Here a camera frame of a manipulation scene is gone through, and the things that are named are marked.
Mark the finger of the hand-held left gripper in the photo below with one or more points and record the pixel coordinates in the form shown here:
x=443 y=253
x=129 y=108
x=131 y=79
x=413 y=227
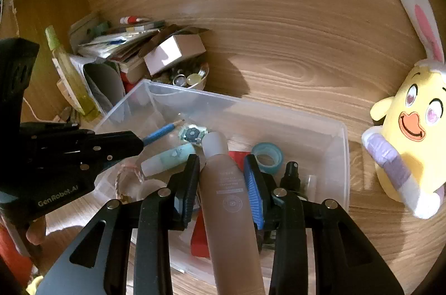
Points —
x=118 y=145

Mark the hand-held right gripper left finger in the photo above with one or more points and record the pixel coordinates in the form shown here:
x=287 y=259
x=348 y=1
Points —
x=188 y=190

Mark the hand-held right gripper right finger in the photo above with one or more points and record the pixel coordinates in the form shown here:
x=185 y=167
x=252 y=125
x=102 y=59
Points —
x=254 y=194

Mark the beige tube with white cap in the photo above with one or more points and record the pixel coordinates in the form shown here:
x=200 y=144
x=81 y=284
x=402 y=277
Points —
x=230 y=211

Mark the mint green tube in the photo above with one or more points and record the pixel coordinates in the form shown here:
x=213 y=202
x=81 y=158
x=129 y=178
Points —
x=167 y=159

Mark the dark green pump bottle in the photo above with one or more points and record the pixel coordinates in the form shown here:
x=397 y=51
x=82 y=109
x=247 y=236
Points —
x=291 y=176

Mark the blue pencil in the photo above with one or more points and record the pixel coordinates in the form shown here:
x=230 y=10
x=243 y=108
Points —
x=160 y=133

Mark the translucent tape roll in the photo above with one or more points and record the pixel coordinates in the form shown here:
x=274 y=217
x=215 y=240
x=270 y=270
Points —
x=266 y=150

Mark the red card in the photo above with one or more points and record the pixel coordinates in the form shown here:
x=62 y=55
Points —
x=200 y=242

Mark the small patterned eraser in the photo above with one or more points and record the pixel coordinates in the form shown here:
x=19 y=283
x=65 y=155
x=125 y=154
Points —
x=193 y=134

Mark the clear plastic storage box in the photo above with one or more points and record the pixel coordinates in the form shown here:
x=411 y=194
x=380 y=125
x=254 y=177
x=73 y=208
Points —
x=306 y=138

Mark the person's left hand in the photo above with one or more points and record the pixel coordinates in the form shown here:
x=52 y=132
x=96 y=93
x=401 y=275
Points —
x=36 y=232

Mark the white folded paper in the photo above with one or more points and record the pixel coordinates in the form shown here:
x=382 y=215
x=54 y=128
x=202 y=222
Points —
x=104 y=86

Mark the red box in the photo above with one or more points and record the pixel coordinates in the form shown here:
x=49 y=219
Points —
x=134 y=75

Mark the green spray bottle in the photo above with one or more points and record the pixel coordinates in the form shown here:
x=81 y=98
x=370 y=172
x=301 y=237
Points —
x=71 y=75

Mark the bowl of small trinkets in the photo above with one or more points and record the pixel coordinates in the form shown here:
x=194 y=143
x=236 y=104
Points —
x=188 y=80

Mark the small white cardboard box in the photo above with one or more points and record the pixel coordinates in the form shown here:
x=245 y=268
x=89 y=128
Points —
x=170 y=52

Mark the red white marker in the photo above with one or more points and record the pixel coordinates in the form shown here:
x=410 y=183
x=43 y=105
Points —
x=134 y=19

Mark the yellow chick plush toy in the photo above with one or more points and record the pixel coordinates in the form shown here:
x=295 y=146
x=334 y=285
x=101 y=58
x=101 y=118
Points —
x=418 y=127

